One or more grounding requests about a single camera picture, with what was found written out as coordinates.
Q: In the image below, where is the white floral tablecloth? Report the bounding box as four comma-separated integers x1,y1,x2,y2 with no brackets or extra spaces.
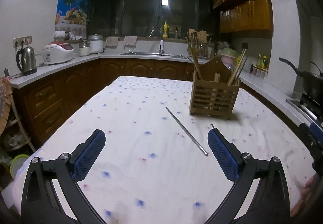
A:
1,76,316,224

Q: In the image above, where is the white pot with lid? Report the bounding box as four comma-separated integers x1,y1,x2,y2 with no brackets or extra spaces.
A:
88,34,104,54

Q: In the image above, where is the black frying pan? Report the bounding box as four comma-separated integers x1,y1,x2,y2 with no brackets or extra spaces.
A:
279,57,322,102

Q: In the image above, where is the pink green container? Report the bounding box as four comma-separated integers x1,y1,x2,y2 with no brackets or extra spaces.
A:
221,48,238,65

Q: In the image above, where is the right hand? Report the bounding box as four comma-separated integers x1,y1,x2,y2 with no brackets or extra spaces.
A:
290,175,315,219

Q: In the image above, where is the countertop utensil rack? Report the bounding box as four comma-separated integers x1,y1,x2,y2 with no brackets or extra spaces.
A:
186,29,212,59

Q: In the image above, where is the steel electric kettle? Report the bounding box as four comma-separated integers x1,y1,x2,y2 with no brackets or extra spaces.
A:
16,46,37,76

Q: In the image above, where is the wooden utensil holder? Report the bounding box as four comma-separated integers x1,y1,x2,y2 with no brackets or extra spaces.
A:
189,57,241,119

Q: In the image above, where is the fruit beach poster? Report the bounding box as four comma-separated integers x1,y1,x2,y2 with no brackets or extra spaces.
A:
55,0,89,40

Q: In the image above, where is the yellow dish soap bottle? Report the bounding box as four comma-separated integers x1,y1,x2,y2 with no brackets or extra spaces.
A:
163,21,169,38

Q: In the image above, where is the white red rice cooker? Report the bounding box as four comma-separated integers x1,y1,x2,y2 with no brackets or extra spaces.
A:
42,42,73,65

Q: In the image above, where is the bamboo chopstick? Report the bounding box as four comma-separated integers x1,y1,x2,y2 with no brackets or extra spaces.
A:
227,49,246,86
186,36,202,79

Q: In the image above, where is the steel kitchen sink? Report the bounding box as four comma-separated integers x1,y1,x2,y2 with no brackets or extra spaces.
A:
121,52,187,59

